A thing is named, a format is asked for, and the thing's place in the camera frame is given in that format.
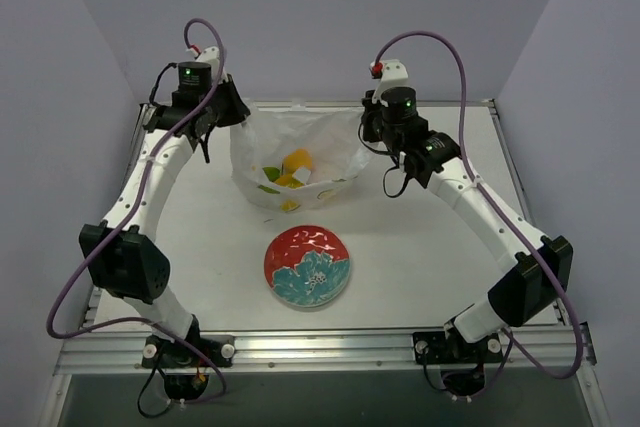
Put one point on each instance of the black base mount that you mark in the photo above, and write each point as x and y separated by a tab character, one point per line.
452	366
191	371

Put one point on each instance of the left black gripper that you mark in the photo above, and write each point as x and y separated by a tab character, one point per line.
233	103

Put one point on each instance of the aluminium front rail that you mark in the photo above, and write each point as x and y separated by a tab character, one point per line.
120	352

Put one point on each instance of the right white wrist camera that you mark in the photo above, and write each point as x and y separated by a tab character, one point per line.
389	74

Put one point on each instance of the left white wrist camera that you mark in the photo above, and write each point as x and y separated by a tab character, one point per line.
210	55

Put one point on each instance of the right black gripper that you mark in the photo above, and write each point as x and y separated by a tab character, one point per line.
370	120

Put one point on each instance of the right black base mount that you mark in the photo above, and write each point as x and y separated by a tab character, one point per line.
452	366

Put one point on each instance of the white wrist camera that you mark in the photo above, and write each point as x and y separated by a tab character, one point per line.
389	74
210	55

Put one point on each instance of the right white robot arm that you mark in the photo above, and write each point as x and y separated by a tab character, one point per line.
534	267

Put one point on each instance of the yellow fake fruit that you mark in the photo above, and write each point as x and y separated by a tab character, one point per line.
300	158

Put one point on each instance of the red plate blue flower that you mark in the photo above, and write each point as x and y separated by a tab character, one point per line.
307	266

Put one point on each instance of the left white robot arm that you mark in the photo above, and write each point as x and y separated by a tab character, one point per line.
122	256

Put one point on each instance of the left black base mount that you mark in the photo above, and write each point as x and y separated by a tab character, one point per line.
191	371

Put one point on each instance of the white plastic bag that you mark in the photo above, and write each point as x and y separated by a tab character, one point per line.
259	144

